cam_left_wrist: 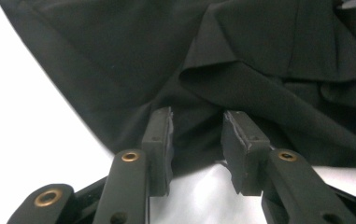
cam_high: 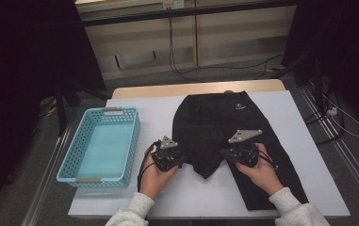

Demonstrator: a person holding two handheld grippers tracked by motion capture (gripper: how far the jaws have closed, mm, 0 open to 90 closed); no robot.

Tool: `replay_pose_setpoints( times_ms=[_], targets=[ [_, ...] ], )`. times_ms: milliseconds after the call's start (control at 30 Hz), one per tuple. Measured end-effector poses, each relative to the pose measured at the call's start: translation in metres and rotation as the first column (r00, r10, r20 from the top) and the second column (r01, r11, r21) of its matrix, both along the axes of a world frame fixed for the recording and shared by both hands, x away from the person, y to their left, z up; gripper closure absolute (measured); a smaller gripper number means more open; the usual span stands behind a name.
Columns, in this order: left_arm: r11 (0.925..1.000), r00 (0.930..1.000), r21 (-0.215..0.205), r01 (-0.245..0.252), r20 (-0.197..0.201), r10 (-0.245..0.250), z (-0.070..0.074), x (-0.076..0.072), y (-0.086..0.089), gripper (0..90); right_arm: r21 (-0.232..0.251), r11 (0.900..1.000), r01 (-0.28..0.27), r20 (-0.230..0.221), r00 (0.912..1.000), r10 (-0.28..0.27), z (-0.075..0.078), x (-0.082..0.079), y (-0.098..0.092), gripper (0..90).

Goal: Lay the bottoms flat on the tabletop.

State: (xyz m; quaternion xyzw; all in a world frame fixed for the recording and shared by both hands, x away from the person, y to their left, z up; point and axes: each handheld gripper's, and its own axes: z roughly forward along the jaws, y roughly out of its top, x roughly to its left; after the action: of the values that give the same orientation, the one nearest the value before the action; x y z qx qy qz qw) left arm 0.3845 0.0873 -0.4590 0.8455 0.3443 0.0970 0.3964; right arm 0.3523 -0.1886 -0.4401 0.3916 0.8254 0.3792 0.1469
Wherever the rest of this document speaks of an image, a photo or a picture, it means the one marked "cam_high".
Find black metal stand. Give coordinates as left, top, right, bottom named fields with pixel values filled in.
left=270, top=50, right=326, bottom=111

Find black pants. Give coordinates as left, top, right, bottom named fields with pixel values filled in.
left=171, top=90, right=309, bottom=212

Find white table cover sheet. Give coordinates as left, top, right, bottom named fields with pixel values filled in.
left=68, top=89, right=351, bottom=219

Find wide black curtain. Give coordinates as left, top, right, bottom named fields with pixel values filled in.
left=0, top=0, right=107, bottom=220

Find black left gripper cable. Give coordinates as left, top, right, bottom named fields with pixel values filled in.
left=137, top=140, right=162, bottom=193

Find metal floor rail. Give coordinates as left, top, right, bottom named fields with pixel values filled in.
left=299, top=88, right=359, bottom=205
left=21, top=125, right=73, bottom=226

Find light blue plastic basket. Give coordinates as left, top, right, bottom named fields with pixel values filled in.
left=57, top=106, right=141, bottom=188

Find black horizontal bar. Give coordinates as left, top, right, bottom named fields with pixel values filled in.
left=81, top=0, right=298, bottom=27

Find black hanging wall cable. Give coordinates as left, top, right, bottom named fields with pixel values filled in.
left=167, top=17, right=285, bottom=83

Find beige wall cabinet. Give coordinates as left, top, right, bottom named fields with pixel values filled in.
left=74, top=0, right=298, bottom=81

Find black floor cables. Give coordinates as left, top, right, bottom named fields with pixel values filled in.
left=303, top=90, right=347, bottom=145

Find black tripod stand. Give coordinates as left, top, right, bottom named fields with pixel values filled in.
left=53, top=78, right=112, bottom=137

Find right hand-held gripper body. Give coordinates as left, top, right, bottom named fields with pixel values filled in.
left=226, top=129, right=264, bottom=169

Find person's right hand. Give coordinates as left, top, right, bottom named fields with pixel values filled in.
left=235, top=142, right=285, bottom=196

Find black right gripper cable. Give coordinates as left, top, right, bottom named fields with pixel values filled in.
left=256, top=150, right=279, bottom=170

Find white wall socket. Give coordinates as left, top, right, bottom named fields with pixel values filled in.
left=162, top=0, right=186, bottom=9

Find person's left hand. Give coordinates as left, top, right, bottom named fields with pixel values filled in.
left=139, top=153, right=180, bottom=201

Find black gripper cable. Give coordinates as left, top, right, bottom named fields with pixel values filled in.
left=137, top=140, right=162, bottom=193
left=256, top=150, right=279, bottom=170

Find yellow floor cable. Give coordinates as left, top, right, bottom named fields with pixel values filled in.
left=43, top=98, right=58, bottom=118

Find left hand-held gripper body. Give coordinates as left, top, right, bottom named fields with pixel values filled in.
left=151, top=135, right=185, bottom=173

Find narrow black curtain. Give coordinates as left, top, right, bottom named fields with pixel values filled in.
left=282, top=0, right=359, bottom=133

